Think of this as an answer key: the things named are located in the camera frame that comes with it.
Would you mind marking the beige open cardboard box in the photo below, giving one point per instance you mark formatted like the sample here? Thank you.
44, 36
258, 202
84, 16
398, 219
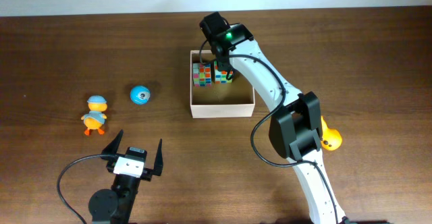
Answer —
234, 99

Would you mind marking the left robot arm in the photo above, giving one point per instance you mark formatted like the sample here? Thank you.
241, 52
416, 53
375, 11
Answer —
114, 205

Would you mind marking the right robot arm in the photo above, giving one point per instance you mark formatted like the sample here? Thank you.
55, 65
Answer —
296, 129

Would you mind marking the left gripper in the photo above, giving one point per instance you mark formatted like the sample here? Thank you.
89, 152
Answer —
146, 172

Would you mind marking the blue one-eyed ball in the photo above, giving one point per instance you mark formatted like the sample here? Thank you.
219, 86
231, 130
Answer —
140, 95

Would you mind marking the yellow rubber animal toy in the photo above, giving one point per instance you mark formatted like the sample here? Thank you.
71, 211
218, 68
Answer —
331, 138

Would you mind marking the orange duck with blue hat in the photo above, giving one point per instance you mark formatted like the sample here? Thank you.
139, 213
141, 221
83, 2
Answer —
95, 118

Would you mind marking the colourful puzzle cube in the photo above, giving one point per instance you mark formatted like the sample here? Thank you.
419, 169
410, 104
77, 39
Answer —
201, 75
222, 77

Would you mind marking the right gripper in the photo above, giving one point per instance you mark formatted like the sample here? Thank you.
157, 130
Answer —
222, 60

